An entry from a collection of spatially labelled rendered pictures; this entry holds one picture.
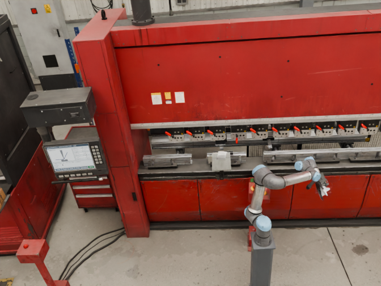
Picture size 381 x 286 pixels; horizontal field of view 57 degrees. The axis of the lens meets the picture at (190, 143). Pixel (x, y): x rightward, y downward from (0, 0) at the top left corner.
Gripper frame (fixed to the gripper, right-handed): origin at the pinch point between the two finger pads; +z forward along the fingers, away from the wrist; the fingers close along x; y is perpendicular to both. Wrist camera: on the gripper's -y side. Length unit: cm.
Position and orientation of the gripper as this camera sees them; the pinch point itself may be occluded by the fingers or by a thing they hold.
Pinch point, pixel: (324, 198)
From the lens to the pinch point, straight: 301.0
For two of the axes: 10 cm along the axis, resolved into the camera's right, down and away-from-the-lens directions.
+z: 2.8, 8.7, -4.0
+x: 1.2, 3.9, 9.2
